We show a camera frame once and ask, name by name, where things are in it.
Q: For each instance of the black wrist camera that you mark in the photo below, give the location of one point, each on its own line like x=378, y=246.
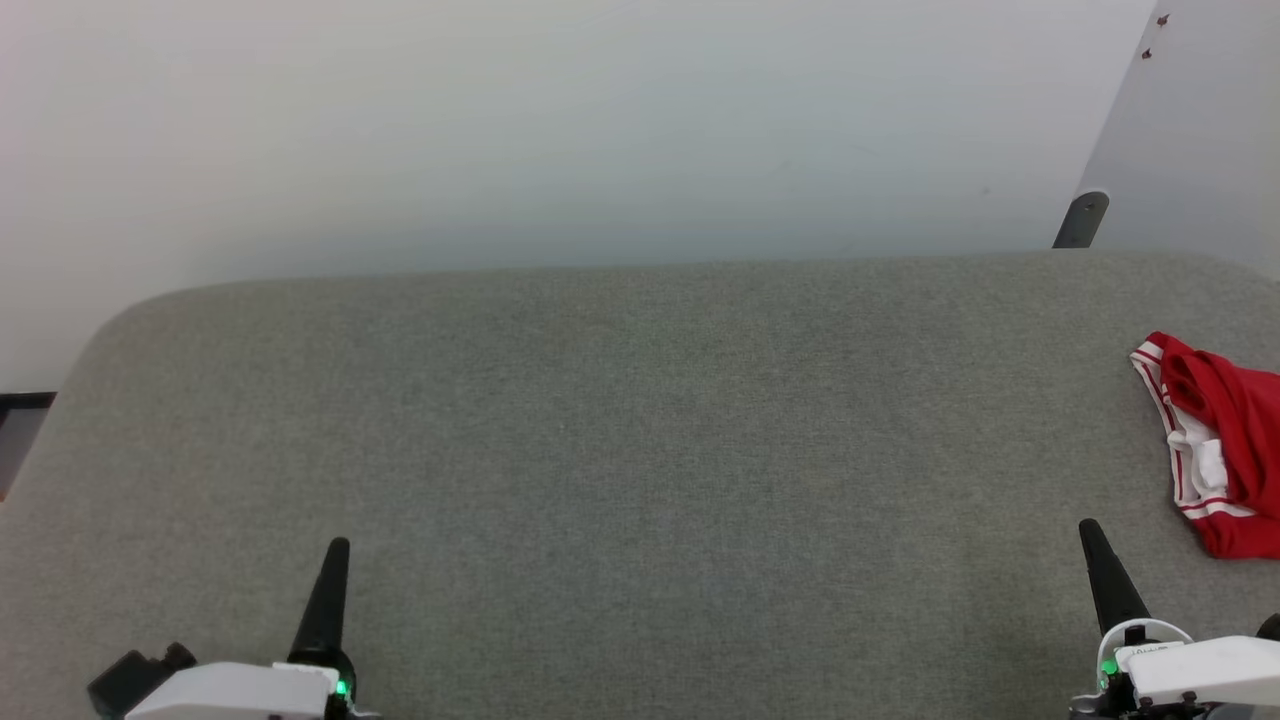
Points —
x=1270, y=628
x=135, y=675

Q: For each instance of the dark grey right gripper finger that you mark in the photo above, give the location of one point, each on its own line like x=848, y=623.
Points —
x=1112, y=585

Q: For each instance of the grey fabric sofa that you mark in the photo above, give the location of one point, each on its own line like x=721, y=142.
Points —
x=620, y=450

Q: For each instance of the red and white basketball jersey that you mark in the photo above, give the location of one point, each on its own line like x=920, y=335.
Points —
x=1235, y=440

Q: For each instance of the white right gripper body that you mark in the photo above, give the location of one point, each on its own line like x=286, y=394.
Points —
x=1200, y=680

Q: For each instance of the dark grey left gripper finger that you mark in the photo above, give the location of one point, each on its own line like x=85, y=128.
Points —
x=325, y=610

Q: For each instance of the grey metal wall bracket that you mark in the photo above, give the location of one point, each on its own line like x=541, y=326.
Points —
x=1082, y=220

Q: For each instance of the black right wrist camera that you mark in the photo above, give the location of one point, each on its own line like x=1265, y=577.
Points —
x=1270, y=628

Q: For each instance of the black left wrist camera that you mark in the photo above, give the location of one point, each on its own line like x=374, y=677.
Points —
x=135, y=675

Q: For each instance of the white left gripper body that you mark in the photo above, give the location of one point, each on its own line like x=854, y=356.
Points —
x=240, y=695

